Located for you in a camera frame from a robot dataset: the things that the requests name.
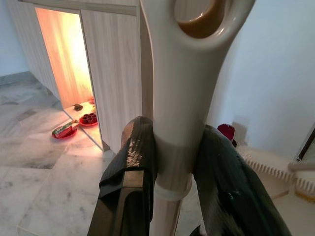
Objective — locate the green and red packet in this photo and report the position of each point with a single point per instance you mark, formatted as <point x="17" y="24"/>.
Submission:
<point x="65" y="127"/>

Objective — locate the red incense stick canister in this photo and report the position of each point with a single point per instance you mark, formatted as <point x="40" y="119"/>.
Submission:
<point x="225" y="130"/>

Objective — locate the small dark ornament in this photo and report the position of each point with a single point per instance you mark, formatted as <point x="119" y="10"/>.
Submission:
<point x="78" y="107"/>

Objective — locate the red plate with packet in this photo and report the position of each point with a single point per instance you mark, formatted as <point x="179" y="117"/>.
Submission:
<point x="59" y="136"/>

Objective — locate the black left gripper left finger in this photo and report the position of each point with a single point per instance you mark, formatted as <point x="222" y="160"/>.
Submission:
<point x="128" y="196"/>

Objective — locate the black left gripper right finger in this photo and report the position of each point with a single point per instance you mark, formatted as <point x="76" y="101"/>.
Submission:
<point x="229" y="191"/>

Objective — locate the light wooden cabinet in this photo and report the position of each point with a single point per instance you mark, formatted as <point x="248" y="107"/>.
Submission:
<point x="113" y="73"/>

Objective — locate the red plate with cups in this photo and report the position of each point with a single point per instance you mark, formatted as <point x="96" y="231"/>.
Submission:
<point x="88" y="119"/>

